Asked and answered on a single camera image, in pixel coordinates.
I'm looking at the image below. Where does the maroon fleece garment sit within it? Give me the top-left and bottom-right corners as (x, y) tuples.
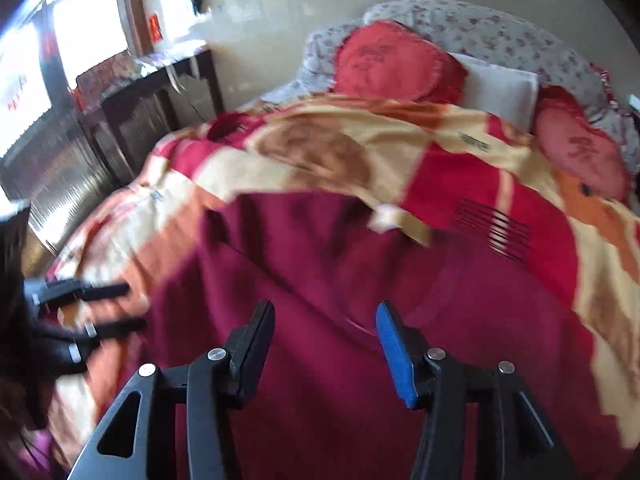
(141, 193), (629, 479)

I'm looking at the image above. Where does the purple red sleeve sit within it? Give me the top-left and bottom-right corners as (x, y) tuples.
(17, 429), (55, 479)

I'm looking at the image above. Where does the radiator under window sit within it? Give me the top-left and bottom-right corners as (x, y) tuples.
(1, 110), (119, 254)

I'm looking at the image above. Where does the dark wooden desk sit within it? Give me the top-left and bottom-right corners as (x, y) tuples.
(79, 46), (226, 180)

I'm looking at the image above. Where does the window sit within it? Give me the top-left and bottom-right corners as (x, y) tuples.
(1, 0), (129, 154)

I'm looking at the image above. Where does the small red heart pillow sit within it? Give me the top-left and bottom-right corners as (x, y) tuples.
(532, 86), (630, 202)

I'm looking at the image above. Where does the red orange cream blanket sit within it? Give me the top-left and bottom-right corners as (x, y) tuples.
(50, 94), (639, 468)

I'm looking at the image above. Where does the white pillow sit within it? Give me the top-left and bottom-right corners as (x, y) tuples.
(451, 53), (540, 132)

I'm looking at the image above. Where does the large red heart pillow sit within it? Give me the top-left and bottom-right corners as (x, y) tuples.
(332, 20), (468, 104)

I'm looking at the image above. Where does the floral quilt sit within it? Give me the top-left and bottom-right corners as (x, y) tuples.
(262, 0), (639, 174)

